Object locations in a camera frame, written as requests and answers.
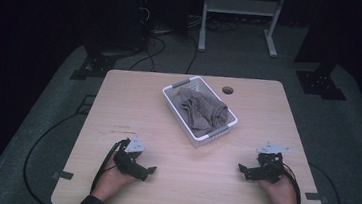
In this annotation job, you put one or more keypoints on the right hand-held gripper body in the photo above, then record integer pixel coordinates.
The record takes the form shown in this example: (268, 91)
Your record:
(269, 169)

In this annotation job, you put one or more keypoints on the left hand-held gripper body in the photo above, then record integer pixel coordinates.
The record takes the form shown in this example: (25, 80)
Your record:
(126, 162)

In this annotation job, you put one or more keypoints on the white plastic basket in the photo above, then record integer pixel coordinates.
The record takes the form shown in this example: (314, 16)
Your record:
(177, 115)

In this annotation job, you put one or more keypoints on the grey shirt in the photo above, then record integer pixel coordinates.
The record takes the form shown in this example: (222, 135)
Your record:
(201, 112)

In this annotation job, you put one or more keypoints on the person's left hand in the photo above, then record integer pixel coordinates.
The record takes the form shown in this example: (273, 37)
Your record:
(111, 184)

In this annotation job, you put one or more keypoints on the person's right hand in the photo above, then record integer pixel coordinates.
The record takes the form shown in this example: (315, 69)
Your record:
(280, 195)

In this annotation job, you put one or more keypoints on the grey tape strip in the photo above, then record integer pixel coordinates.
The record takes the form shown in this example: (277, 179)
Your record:
(316, 196)
(63, 174)

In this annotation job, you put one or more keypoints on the black stand base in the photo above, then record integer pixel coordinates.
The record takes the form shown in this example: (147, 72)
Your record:
(319, 83)
(95, 63)

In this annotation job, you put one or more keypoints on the white metal stand frame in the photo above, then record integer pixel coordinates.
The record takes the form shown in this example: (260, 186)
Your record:
(241, 6)

